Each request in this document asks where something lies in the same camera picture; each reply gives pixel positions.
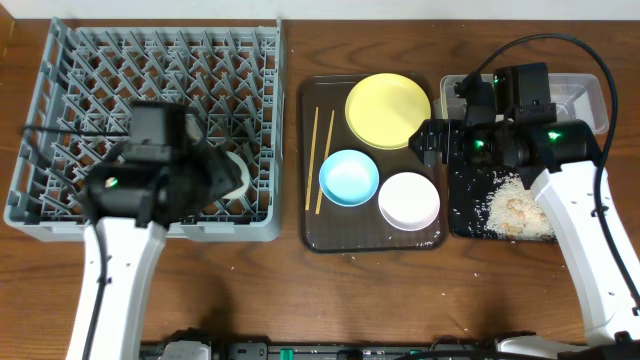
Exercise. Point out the brown serving tray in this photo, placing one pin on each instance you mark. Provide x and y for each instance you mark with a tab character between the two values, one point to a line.
356	229

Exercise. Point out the clear plastic bin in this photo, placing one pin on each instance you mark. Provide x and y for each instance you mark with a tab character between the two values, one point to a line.
577	97

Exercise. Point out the grey dish rack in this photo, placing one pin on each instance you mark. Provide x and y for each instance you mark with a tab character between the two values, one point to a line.
233	79

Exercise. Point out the blue bowl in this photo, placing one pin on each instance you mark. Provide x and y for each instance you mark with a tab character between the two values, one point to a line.
350	178

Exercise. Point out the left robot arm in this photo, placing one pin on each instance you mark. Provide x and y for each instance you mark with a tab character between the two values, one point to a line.
131	205

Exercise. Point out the black waste tray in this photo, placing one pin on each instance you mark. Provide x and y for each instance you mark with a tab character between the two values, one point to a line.
468	190

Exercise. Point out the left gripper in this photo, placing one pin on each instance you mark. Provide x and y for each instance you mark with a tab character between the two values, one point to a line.
226	170

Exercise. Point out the rice and peanut waste pile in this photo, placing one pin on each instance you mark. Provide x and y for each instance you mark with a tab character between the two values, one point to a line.
514	214

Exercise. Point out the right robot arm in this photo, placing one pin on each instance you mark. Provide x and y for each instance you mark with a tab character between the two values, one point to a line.
512	122

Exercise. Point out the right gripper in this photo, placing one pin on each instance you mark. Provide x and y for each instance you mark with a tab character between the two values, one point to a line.
451	131

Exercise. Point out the white pink bowl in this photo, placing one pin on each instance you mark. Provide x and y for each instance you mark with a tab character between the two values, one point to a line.
409	201

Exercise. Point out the yellow plate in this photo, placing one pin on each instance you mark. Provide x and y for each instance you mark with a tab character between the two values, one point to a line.
384	110

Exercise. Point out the black rail at table edge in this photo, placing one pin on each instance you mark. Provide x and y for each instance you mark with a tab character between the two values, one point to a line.
195	344

